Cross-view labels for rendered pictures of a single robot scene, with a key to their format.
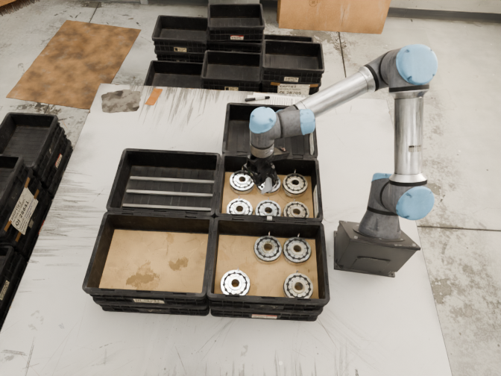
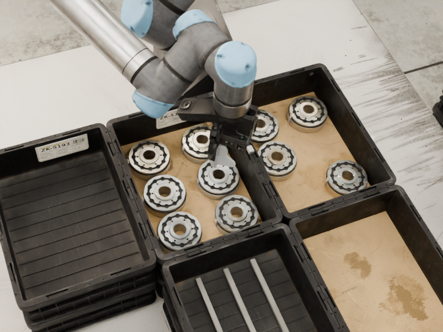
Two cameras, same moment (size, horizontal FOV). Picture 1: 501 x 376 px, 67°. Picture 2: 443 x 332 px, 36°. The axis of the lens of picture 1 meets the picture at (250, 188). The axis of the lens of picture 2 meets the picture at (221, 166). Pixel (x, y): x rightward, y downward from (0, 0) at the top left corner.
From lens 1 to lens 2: 1.39 m
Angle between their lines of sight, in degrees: 57
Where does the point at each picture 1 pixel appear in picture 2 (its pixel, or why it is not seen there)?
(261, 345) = not seen: hidden behind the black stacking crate
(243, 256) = (298, 189)
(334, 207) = not seen: hidden behind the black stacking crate
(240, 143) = (88, 275)
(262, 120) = (250, 51)
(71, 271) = not seen: outside the picture
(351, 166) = (36, 126)
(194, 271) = (355, 240)
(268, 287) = (322, 147)
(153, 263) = (378, 297)
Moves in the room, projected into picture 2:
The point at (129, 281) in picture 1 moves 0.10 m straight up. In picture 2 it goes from (421, 315) to (436, 298)
